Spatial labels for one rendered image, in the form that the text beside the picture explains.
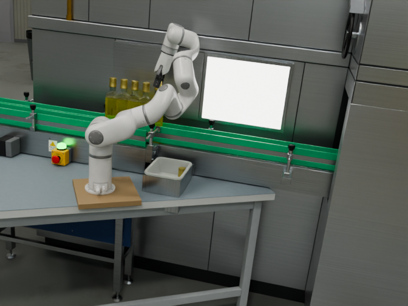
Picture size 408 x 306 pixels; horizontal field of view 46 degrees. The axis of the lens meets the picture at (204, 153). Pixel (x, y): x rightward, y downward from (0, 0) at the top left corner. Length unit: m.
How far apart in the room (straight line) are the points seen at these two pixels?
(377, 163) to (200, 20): 1.06
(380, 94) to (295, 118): 0.54
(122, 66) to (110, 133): 0.71
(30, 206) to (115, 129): 0.46
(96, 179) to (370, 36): 1.22
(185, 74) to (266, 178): 0.65
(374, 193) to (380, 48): 0.60
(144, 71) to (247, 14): 0.58
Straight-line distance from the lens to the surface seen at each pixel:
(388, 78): 2.00
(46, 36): 2.70
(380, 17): 1.97
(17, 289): 2.85
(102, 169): 2.00
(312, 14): 2.33
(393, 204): 2.16
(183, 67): 2.00
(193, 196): 2.12
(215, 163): 2.29
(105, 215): 2.08
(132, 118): 1.88
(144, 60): 2.46
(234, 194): 2.18
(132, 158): 2.29
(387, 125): 2.04
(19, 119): 2.54
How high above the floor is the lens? 1.63
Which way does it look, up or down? 19 degrees down
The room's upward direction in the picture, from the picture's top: 6 degrees clockwise
